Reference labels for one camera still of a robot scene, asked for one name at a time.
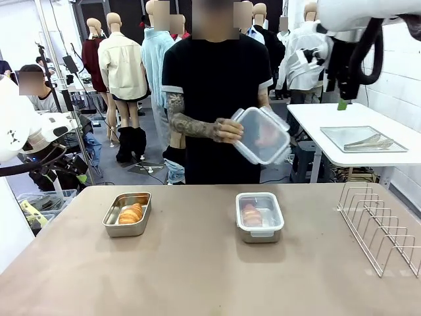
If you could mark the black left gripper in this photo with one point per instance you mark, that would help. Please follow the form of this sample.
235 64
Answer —
74 164

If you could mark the yellow item in bin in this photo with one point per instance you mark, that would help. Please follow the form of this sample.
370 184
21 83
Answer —
29 210

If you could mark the metal baking tray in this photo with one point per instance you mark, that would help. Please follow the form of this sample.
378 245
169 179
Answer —
332 135

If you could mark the mannequin in blue shirt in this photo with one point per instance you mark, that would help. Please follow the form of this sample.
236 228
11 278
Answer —
256 36

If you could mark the mannequin in dark red dress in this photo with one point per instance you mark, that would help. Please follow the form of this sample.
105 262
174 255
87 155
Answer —
93 59

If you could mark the person's tattooed right forearm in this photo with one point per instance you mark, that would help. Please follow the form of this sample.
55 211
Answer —
187 125

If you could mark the mannequin in black jacket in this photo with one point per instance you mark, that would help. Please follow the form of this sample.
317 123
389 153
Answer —
274 49

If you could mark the clear plastic clip lid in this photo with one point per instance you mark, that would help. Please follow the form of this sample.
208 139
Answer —
250 118
276 210

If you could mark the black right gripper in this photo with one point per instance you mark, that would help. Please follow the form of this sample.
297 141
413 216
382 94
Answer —
350 85

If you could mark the metal serving tongs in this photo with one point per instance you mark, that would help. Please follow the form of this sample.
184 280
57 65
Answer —
371 141

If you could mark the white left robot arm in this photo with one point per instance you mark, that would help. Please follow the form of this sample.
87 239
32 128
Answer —
13 131

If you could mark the person's right hand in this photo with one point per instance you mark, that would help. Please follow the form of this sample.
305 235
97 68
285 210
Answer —
228 130

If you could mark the golden croissant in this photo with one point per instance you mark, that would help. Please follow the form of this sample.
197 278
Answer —
251 214
131 214

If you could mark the blue garment on chair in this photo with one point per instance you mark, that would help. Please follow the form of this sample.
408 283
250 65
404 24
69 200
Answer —
93 148

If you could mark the mannequin in cream jacket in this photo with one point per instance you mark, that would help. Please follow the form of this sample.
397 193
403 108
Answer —
120 66

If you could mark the black tablet on stand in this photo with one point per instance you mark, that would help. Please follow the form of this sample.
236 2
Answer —
70 62

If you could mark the seated person in pale shirt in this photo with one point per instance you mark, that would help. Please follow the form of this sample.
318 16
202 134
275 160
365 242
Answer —
42 98

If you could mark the clear plastic storage bin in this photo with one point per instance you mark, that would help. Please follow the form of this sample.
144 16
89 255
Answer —
46 200

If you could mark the flat mannequin base plate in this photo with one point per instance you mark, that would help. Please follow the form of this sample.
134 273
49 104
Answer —
148 168

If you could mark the person's left forearm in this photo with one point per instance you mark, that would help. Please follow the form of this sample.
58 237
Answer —
264 97

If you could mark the mannequin in light blue fleece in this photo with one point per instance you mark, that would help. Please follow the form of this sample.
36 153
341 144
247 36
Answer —
153 59

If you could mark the mannequin in white shirt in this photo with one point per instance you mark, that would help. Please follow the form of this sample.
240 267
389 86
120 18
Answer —
302 59

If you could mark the background person in dark shirt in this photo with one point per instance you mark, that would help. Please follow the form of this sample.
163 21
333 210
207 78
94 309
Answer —
4 67

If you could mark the black tripod stand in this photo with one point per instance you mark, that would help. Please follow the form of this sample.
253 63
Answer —
66 100

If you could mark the person's left hand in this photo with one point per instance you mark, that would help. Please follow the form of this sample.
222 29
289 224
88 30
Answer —
266 135

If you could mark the rectangular steel container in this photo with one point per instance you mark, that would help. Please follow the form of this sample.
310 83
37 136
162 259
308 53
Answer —
126 232
260 238

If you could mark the black dropped trousers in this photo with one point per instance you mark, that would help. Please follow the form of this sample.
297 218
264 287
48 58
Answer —
131 145

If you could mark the person in black t-shirt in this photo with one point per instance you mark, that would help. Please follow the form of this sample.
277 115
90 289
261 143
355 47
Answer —
217 82

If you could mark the white side table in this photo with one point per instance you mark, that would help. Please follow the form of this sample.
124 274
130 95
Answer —
309 131

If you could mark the silver metal pole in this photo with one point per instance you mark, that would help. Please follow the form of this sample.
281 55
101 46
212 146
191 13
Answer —
82 148

